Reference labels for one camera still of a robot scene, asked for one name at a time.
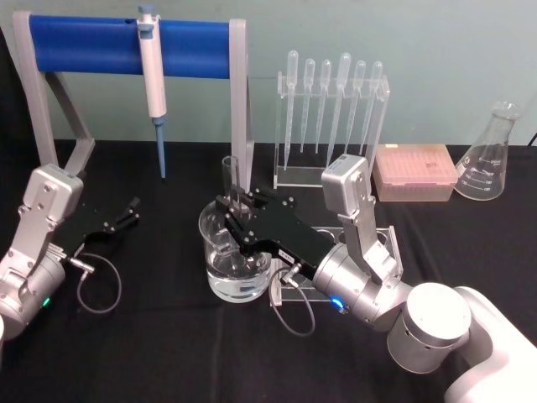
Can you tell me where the thin dark right gripper cable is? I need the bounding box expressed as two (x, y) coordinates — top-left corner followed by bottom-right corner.
(268, 262), (316, 336)

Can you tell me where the white blue micropipette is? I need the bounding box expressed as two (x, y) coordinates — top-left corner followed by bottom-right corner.
(137, 3), (169, 181)

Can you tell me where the clear acrylic test tube rack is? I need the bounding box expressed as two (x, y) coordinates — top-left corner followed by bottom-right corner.
(269, 225), (404, 306)

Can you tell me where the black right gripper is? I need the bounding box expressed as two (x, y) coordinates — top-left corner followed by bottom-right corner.
(215, 188), (337, 280)

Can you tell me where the blue and grey pipette stand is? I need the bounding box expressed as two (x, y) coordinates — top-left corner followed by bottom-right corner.
(12, 11), (256, 191)

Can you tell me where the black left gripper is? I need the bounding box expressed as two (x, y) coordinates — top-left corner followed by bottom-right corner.
(53, 196), (142, 258)

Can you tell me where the thin dark gripper cable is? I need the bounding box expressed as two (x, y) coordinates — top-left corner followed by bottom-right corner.
(268, 262), (316, 336)
(66, 251), (123, 314)

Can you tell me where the pink pipette tip box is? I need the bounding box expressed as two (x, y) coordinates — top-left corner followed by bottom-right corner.
(373, 143), (460, 203)

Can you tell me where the thin dark left gripper cable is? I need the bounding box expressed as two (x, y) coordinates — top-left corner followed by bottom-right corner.
(66, 251), (123, 314)

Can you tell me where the glass beaker with water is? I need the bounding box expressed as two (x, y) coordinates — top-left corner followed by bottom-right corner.
(198, 201), (274, 304)

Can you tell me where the black table cloth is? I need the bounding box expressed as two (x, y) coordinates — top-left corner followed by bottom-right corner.
(0, 136), (537, 403)

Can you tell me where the clear glass conical flask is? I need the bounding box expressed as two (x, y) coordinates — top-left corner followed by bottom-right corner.
(454, 101), (525, 202)

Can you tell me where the clear acrylic pipette rack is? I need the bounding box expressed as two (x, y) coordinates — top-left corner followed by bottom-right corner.
(272, 70), (393, 190)

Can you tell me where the clear glass test tube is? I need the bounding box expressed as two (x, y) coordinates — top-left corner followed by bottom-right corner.
(222, 155), (246, 219)

